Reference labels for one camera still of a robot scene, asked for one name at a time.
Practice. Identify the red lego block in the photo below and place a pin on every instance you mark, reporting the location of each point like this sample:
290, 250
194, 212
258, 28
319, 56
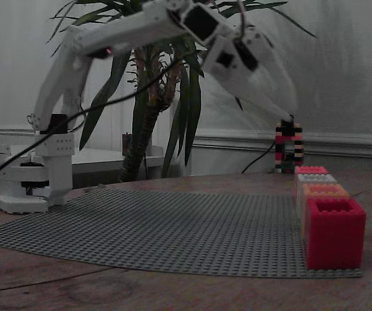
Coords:
335, 239

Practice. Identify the grey Lego baseplate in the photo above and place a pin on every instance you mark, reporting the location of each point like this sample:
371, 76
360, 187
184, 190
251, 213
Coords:
173, 226

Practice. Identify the multicolour Lego tower stand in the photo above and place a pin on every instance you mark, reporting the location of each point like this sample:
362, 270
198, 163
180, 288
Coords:
281, 142

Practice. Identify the white lego block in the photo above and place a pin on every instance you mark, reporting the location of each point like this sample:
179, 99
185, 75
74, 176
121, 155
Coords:
315, 178

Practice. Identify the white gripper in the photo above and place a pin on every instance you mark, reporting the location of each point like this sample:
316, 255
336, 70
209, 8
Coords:
260, 76

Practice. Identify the large pink lego block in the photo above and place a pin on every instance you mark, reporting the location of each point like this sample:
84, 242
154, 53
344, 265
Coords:
312, 169

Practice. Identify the orange lego block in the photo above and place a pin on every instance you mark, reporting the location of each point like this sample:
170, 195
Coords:
325, 191

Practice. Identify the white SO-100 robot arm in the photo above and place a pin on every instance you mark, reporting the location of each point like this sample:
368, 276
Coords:
131, 29

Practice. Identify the tall green yucca plant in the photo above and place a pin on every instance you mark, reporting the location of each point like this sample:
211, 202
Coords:
150, 123

